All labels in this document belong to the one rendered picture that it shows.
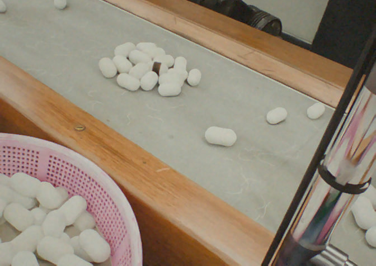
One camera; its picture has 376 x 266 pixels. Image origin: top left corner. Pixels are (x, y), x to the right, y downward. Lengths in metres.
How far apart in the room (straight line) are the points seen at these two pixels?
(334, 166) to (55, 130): 0.29
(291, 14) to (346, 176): 2.54
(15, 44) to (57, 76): 0.11
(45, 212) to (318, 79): 0.44
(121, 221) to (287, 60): 0.42
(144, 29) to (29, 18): 0.20
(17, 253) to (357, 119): 0.27
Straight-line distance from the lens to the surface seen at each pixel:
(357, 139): 0.19
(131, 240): 0.32
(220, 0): 0.96
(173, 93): 0.52
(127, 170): 0.37
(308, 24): 2.68
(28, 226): 0.36
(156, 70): 0.56
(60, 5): 0.76
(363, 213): 0.42
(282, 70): 0.64
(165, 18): 0.74
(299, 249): 0.24
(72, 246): 0.36
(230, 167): 0.43
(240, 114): 0.52
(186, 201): 0.35
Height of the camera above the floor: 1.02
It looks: 36 degrees down
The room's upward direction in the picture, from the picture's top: 12 degrees clockwise
